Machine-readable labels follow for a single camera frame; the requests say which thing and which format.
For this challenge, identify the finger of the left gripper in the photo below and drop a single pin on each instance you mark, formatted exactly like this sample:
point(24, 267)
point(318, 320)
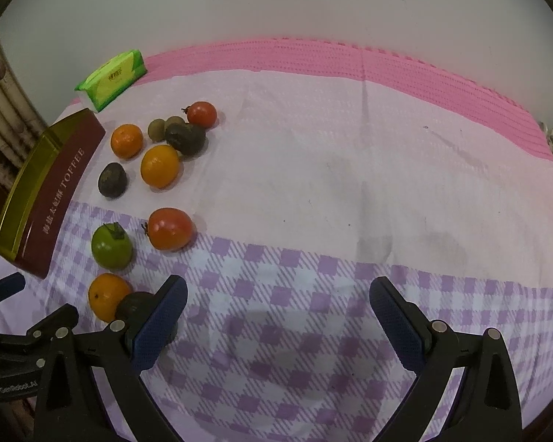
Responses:
point(11, 285)
point(66, 316)

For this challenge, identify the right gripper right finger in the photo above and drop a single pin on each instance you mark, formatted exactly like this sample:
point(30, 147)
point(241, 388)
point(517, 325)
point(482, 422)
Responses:
point(486, 406)

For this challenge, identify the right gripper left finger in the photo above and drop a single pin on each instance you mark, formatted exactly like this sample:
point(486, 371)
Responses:
point(69, 406)

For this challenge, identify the dark passion fruit front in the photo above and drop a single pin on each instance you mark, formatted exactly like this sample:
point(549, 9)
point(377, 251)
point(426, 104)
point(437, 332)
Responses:
point(131, 303)

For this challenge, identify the orange tangerine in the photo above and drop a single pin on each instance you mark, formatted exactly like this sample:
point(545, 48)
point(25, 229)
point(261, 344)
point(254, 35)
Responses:
point(126, 141)
point(105, 294)

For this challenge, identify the green tomato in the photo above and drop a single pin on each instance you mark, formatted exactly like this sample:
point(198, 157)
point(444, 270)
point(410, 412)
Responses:
point(111, 247)

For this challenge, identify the gold maroon toffee tin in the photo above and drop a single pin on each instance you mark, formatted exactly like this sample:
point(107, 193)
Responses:
point(37, 203)

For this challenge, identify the large red tomato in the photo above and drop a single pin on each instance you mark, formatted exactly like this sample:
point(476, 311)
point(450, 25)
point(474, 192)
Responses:
point(169, 229)

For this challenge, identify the dark wrinkled passion fruit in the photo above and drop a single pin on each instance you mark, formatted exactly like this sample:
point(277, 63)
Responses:
point(113, 181)

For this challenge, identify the bamboo curtain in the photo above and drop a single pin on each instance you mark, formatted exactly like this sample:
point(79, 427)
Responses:
point(20, 125)

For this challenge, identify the smooth orange fruit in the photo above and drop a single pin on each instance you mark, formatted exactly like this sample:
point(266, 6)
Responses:
point(160, 166)

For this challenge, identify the orange tangerine back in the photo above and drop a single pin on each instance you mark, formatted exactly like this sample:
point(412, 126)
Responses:
point(126, 141)

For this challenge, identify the dark passion fruit back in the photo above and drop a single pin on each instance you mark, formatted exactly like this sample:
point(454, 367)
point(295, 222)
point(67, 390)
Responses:
point(186, 138)

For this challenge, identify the left green longan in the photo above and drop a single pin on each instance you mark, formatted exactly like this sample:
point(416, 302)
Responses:
point(157, 130)

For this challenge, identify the green longan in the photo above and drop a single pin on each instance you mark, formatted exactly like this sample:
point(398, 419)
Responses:
point(173, 120)
point(157, 130)

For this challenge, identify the pink purple checked tablecloth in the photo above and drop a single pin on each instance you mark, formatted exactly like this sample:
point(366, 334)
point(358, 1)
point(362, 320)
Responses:
point(330, 165)

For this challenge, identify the right green longan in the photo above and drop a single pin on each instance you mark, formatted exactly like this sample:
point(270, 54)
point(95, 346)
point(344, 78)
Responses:
point(173, 120)

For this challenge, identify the small red tomato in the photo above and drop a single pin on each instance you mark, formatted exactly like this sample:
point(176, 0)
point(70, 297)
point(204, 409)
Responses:
point(202, 114)

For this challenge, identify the green tissue pack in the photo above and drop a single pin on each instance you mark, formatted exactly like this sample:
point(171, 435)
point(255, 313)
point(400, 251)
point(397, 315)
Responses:
point(102, 86)

